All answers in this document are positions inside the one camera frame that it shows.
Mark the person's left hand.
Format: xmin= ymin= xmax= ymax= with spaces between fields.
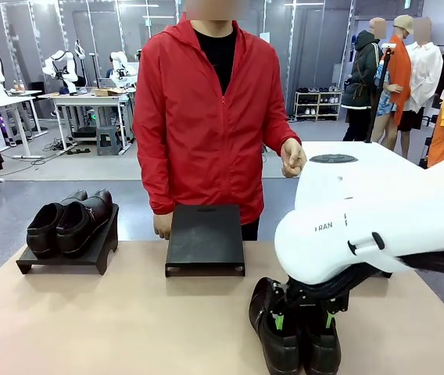
xmin=280 ymin=139 xmax=308 ymax=179

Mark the person's right forearm red sleeve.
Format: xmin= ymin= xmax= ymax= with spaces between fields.
xmin=143 ymin=155 xmax=173 ymax=216

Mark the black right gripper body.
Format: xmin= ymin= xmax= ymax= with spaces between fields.
xmin=284 ymin=269 xmax=375 ymax=313

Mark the person's right hand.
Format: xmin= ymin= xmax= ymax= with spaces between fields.
xmin=153 ymin=213 xmax=174 ymax=240

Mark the grey step stool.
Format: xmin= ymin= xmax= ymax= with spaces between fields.
xmin=95 ymin=126 xmax=124 ymax=156

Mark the mannequin in dark jacket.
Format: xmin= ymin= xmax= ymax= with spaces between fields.
xmin=341 ymin=17 xmax=388 ymax=142

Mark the mannequin in orange top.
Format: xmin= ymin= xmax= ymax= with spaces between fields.
xmin=371 ymin=14 xmax=414 ymax=159

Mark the person's left forearm red sleeve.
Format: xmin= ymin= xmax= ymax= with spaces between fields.
xmin=263 ymin=116 xmax=302 ymax=154

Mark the white workbench table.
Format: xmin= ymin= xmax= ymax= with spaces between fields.
xmin=37 ymin=91 xmax=135 ymax=154
xmin=0 ymin=90 xmax=49 ymax=157

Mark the person in red jacket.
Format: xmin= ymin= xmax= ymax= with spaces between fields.
xmin=132 ymin=0 xmax=303 ymax=241

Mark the brown cardboard box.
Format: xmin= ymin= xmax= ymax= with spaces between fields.
xmin=93 ymin=87 xmax=129 ymax=98

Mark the black flat shoe stand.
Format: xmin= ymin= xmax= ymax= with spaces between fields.
xmin=16 ymin=202 xmax=120 ymax=277
xmin=164 ymin=205 xmax=246 ymax=278

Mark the white shoe rack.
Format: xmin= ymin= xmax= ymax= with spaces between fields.
xmin=294 ymin=89 xmax=342 ymax=122

